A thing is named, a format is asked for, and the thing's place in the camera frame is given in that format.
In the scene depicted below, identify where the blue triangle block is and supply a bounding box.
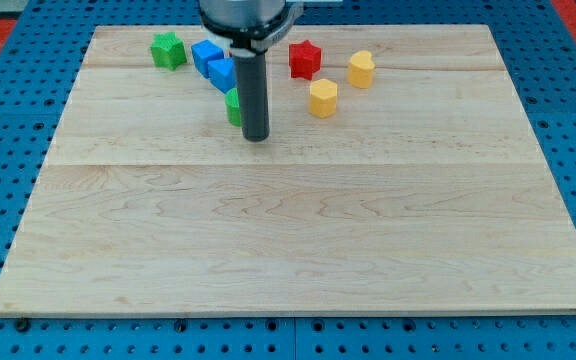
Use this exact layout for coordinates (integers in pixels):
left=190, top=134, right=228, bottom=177
left=208, top=58, right=236, bottom=94

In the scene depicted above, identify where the yellow heart block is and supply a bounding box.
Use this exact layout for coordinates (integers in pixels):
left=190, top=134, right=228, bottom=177
left=347, top=50, right=375, bottom=89

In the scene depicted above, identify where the red star block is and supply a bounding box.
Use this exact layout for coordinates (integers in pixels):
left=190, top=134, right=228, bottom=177
left=289, top=40, right=322, bottom=80

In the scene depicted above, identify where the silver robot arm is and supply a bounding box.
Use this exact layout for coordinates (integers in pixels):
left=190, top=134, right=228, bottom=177
left=198, top=0, right=304, bottom=142

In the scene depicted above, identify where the blue cube block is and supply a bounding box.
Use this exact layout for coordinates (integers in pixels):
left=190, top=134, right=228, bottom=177
left=191, top=40, right=224, bottom=78

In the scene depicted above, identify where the yellow hexagon block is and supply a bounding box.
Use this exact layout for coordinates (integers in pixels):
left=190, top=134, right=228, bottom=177
left=308, top=79, right=338, bottom=118

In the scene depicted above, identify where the green star block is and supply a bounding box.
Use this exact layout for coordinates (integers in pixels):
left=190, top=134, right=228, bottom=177
left=150, top=32, right=187, bottom=70

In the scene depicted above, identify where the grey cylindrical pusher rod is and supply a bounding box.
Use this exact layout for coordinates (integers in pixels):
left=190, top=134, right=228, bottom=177
left=231, top=48, right=270, bottom=142

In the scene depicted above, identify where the wooden board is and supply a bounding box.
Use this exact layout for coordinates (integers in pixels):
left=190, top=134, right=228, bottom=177
left=0, top=25, right=576, bottom=318

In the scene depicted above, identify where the green circle block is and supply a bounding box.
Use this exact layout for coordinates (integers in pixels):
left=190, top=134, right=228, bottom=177
left=224, top=87, right=242, bottom=127

